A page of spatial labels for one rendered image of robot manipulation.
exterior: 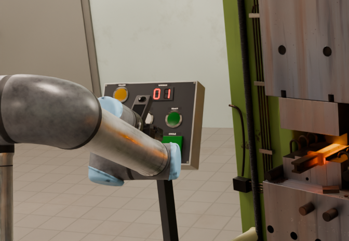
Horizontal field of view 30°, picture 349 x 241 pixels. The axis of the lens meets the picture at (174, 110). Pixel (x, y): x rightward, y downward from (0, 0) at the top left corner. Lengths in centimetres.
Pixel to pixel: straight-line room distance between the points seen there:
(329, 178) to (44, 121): 104
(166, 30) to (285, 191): 438
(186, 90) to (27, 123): 110
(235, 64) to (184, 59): 397
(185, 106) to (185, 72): 410
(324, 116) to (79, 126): 92
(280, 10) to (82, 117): 92
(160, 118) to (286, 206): 50
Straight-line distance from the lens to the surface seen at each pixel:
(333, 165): 188
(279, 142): 216
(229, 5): 218
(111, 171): 162
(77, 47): 663
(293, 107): 191
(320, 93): 184
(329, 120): 185
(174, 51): 619
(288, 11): 186
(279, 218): 198
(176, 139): 206
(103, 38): 652
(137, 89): 217
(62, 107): 108
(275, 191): 196
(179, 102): 210
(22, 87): 108
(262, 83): 212
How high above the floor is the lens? 158
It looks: 13 degrees down
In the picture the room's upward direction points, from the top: 6 degrees counter-clockwise
